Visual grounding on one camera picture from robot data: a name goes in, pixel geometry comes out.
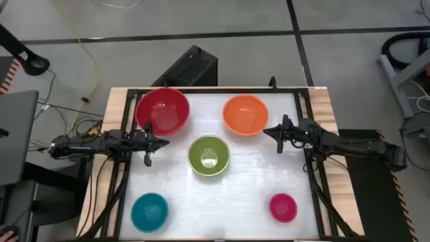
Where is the person's hand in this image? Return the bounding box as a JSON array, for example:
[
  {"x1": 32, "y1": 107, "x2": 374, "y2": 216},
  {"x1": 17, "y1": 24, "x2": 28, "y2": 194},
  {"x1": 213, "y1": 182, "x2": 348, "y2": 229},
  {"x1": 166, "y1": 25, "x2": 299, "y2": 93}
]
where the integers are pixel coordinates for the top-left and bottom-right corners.
[{"x1": 0, "y1": 231, "x2": 19, "y2": 242}]

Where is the small pink bowl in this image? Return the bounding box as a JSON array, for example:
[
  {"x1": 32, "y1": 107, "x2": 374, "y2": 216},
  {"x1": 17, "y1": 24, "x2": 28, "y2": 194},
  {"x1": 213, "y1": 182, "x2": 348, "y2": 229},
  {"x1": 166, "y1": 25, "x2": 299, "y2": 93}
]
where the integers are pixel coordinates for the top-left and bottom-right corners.
[{"x1": 268, "y1": 192, "x2": 298, "y2": 224}]

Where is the black floor cable bundle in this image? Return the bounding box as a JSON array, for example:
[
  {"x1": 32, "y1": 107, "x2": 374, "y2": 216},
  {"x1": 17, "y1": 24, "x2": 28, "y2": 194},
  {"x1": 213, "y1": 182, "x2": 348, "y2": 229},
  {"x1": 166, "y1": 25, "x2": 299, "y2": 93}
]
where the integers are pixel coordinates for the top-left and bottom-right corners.
[{"x1": 28, "y1": 68, "x2": 104, "y2": 152}]

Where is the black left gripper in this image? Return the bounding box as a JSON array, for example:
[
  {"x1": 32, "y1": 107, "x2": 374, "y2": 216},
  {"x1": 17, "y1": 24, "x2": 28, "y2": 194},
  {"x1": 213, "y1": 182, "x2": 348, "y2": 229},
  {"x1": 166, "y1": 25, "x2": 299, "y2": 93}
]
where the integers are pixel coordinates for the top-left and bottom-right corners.
[{"x1": 129, "y1": 122, "x2": 171, "y2": 167}]

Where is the black computer tower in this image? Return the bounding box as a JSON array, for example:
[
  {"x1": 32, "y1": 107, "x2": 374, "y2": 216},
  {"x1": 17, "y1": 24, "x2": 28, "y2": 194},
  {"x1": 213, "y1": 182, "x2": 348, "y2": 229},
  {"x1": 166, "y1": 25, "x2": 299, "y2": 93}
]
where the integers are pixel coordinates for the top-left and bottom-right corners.
[{"x1": 150, "y1": 44, "x2": 219, "y2": 88}]

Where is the orange bowl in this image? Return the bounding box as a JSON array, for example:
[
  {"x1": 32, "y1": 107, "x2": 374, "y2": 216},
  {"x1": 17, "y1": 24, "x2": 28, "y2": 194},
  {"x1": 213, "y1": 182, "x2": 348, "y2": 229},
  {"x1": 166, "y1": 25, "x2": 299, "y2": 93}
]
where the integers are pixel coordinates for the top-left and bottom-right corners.
[{"x1": 222, "y1": 94, "x2": 269, "y2": 136}]

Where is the grey laptop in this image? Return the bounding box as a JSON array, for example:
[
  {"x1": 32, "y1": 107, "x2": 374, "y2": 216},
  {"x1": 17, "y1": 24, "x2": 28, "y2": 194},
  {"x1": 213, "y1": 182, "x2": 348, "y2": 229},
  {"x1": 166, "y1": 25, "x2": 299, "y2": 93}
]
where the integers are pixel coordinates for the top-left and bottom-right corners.
[{"x1": 0, "y1": 89, "x2": 40, "y2": 188}]

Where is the black hose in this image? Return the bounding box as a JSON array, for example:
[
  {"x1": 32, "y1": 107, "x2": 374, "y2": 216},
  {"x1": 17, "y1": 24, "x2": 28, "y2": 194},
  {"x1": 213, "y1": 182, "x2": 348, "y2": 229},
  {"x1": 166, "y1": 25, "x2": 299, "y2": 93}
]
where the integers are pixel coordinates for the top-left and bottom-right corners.
[{"x1": 382, "y1": 31, "x2": 430, "y2": 70}]

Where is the large red bowl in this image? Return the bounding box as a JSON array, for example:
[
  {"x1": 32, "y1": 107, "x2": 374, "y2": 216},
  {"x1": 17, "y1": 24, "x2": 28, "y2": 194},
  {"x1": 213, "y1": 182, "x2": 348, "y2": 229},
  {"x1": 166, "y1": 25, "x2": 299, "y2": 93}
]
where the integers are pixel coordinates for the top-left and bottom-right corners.
[{"x1": 135, "y1": 87, "x2": 191, "y2": 136}]

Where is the black floor mat striped edge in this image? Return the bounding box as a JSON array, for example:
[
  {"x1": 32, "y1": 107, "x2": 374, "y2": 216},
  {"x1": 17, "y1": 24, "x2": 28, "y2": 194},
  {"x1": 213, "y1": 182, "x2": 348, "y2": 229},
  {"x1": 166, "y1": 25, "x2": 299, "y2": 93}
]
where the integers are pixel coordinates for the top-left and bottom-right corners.
[{"x1": 337, "y1": 128, "x2": 419, "y2": 242}]

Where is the white floor cable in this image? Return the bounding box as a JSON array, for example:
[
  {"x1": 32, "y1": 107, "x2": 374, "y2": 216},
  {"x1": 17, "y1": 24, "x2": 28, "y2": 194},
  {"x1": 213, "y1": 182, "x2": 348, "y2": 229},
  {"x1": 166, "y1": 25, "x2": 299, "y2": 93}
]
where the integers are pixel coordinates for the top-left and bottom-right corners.
[{"x1": 93, "y1": 0, "x2": 142, "y2": 10}]

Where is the black computer mouse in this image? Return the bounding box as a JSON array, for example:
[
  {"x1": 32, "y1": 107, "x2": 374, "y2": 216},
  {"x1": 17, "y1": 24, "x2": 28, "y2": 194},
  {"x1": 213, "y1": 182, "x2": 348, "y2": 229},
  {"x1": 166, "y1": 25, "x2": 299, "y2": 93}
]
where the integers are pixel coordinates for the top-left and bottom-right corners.
[{"x1": 0, "y1": 225, "x2": 19, "y2": 237}]

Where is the black cable by mat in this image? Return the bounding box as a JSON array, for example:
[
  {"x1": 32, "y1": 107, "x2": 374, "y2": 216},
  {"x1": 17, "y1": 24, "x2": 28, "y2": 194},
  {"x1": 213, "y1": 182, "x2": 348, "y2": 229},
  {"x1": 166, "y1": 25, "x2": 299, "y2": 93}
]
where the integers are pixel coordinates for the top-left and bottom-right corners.
[{"x1": 398, "y1": 112, "x2": 430, "y2": 173}]

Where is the teal bowl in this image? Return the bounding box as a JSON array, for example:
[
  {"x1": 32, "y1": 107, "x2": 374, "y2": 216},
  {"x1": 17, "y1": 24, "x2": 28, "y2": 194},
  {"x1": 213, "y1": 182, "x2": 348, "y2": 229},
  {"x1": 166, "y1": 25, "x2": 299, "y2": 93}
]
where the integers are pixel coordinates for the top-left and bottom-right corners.
[{"x1": 130, "y1": 192, "x2": 169, "y2": 234}]

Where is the grey metal frame leg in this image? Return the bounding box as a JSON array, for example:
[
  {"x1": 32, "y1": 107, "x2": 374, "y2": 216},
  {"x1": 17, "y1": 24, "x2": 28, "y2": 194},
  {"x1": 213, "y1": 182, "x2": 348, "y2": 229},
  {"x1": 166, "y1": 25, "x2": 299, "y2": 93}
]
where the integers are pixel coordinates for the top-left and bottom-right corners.
[{"x1": 377, "y1": 46, "x2": 430, "y2": 119}]

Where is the yellow cable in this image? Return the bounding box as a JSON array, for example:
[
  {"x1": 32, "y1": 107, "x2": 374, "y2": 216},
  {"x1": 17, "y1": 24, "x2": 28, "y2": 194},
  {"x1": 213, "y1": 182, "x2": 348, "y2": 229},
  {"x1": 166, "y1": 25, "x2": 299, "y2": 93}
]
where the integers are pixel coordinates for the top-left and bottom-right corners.
[{"x1": 53, "y1": 0, "x2": 101, "y2": 137}]

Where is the black stand with round base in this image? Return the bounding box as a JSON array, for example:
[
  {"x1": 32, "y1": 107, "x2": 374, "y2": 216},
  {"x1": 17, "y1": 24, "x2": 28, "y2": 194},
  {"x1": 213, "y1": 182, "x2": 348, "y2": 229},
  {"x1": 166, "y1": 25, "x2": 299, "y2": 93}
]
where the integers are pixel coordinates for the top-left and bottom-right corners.
[{"x1": 0, "y1": 22, "x2": 51, "y2": 77}]

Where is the green bowl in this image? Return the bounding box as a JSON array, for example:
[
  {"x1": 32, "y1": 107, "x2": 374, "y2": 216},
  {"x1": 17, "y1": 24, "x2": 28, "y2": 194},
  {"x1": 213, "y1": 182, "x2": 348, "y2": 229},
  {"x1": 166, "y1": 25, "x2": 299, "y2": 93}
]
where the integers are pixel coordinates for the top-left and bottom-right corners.
[{"x1": 187, "y1": 134, "x2": 231, "y2": 177}]

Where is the black metal table frame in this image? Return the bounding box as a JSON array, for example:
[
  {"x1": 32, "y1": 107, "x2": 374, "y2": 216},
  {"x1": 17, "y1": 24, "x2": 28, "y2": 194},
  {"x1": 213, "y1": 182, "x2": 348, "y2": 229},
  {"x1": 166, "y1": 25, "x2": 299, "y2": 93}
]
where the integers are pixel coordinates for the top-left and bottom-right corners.
[{"x1": 77, "y1": 86, "x2": 361, "y2": 241}]

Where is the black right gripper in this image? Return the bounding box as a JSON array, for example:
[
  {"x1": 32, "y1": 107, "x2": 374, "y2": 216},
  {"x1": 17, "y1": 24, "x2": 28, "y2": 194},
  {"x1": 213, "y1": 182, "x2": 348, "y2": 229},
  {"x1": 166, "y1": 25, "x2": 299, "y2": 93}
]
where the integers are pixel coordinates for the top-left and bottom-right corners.
[{"x1": 262, "y1": 114, "x2": 306, "y2": 155}]

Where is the white cable bundle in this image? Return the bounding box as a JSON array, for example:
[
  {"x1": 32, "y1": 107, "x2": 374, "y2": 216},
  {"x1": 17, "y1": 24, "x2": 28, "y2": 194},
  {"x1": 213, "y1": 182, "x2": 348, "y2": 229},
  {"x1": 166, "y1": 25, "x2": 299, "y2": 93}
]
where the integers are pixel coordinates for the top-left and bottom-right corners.
[{"x1": 406, "y1": 79, "x2": 430, "y2": 114}]

